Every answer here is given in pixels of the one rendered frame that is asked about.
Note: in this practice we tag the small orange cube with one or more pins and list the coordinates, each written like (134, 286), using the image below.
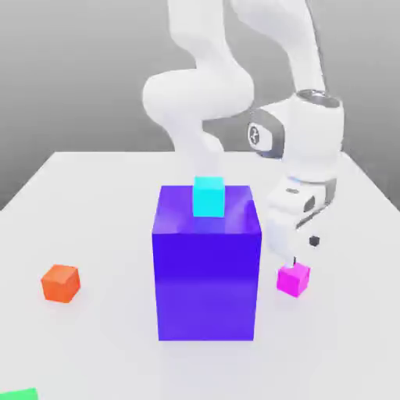
(60, 283)

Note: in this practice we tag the large purple box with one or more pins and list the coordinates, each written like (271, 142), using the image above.
(206, 281)

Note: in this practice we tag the small green cube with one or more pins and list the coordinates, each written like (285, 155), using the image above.
(18, 394)

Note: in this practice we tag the small magenta cube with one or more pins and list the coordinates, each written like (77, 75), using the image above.
(292, 281)

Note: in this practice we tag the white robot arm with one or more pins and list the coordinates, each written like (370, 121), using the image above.
(200, 93)

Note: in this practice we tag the small cyan cube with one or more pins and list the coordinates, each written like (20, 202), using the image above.
(208, 198)

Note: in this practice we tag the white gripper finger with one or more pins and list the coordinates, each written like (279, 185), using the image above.
(293, 262)

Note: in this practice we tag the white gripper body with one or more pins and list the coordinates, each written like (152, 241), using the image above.
(281, 237)

